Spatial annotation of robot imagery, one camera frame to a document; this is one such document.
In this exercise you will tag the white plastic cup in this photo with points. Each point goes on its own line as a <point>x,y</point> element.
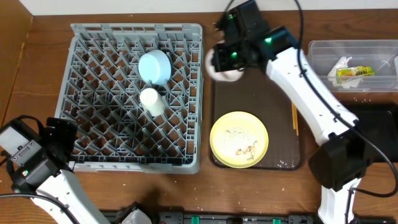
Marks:
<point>152,102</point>

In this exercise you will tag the white tissue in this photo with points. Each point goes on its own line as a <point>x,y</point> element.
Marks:
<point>343,82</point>

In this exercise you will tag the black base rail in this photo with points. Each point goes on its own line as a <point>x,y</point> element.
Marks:
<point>174,214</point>

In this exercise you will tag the clear plastic waste bin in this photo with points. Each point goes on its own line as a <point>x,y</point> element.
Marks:
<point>380,55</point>

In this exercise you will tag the yellow plate with crumbs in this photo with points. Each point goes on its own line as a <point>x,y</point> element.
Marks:
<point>239,139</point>

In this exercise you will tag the dark brown serving tray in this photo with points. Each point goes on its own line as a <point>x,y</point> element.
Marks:
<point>256,94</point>

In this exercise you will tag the pink bowl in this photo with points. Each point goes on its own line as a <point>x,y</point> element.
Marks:
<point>227,76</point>

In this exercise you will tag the black waste bin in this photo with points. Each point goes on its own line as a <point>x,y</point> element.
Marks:
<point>378,122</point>

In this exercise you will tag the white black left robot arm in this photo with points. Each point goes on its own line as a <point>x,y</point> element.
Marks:
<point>64,199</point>

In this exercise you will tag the light blue bowl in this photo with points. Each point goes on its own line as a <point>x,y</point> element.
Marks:
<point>155,67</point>

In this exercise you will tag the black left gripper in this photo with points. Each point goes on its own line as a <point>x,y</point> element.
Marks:
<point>62,130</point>

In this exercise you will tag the grey plastic dish rack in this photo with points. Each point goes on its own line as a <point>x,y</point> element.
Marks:
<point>100,91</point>

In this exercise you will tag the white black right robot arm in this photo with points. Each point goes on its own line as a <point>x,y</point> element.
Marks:
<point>342,157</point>

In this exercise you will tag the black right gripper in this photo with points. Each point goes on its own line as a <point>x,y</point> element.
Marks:
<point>219,61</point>

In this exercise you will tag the yellow pandan cake wrapper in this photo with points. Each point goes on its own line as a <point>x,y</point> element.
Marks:
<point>355,71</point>

